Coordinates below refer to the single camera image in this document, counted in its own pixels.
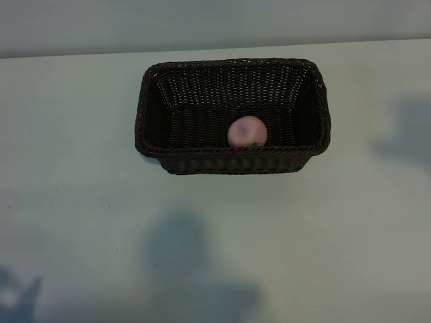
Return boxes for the pink peach with green leaf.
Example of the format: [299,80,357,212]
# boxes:
[226,115,269,149]

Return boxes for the dark brown wicker basket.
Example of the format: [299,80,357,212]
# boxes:
[134,57,333,176]

